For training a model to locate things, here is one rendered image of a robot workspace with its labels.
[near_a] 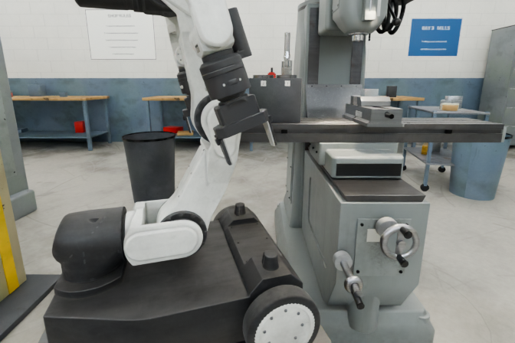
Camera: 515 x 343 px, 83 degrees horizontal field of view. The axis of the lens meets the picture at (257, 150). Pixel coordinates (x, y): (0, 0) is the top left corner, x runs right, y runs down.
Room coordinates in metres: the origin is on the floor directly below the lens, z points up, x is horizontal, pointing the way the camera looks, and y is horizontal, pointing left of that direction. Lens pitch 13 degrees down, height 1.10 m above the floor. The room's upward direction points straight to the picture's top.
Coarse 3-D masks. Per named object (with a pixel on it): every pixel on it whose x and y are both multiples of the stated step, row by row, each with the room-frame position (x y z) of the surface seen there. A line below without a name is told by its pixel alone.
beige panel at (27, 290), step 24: (0, 168) 1.40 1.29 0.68; (0, 192) 1.38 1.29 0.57; (0, 216) 1.34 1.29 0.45; (0, 240) 1.32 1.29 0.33; (0, 264) 1.29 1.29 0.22; (0, 288) 1.27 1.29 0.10; (24, 288) 1.36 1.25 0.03; (48, 288) 1.36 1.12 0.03; (0, 312) 1.19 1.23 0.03; (24, 312) 1.19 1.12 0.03; (0, 336) 1.06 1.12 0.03
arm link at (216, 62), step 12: (240, 24) 0.61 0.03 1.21; (192, 36) 0.60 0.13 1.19; (240, 36) 0.61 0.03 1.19; (192, 48) 0.65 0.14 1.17; (204, 48) 0.57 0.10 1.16; (216, 48) 0.57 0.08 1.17; (228, 48) 0.59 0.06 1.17; (240, 48) 0.61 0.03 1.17; (204, 60) 0.59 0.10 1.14; (216, 60) 0.57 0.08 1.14; (228, 60) 0.57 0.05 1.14; (240, 60) 0.59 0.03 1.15; (204, 72) 0.58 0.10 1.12; (216, 72) 0.57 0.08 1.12; (228, 72) 0.57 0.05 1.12
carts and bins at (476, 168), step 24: (456, 96) 3.25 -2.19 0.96; (144, 144) 2.46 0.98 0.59; (168, 144) 2.58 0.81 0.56; (432, 144) 2.86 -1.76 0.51; (456, 144) 2.82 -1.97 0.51; (480, 144) 2.63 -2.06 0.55; (504, 144) 2.60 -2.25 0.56; (144, 168) 2.47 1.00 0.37; (168, 168) 2.58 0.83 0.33; (456, 168) 2.79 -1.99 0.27; (480, 168) 2.63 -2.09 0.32; (144, 192) 2.49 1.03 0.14; (168, 192) 2.59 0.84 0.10; (456, 192) 2.76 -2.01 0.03; (480, 192) 2.63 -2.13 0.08
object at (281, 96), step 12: (252, 84) 1.24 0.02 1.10; (264, 84) 1.24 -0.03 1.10; (276, 84) 1.24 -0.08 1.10; (288, 84) 1.24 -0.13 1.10; (300, 84) 1.24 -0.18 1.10; (264, 96) 1.24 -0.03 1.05; (276, 96) 1.24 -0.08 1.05; (288, 96) 1.24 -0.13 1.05; (300, 96) 1.24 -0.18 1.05; (264, 108) 1.24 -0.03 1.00; (276, 108) 1.24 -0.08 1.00; (288, 108) 1.24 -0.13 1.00; (300, 108) 1.24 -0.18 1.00; (276, 120) 1.24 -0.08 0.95; (288, 120) 1.24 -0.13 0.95
